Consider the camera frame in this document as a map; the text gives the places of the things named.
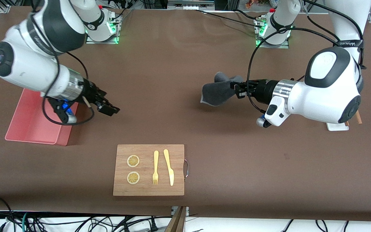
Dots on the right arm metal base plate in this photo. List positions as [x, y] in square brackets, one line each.
[101, 42]

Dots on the wooden plank under table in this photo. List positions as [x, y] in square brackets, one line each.
[176, 222]

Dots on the white rectangular tray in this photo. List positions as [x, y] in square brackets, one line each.
[337, 127]

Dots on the yellow plastic fork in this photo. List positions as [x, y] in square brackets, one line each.
[156, 158]

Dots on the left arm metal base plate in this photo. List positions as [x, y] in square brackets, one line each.
[272, 46]

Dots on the pink plastic bin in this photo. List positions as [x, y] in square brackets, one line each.
[34, 129]

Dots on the yellow plastic knife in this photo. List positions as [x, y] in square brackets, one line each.
[171, 177]

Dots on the lemon slice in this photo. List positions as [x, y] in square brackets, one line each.
[133, 161]
[133, 178]

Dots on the dark grey cloth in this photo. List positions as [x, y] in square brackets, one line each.
[217, 91]

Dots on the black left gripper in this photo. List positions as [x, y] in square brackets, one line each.
[264, 89]

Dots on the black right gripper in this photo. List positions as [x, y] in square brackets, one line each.
[90, 91]

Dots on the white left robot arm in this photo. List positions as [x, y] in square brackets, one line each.
[327, 93]

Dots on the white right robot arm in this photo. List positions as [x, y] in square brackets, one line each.
[21, 67]

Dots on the grey power strip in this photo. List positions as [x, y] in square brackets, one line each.
[190, 4]

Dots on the wooden cutting board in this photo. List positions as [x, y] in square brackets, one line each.
[147, 190]

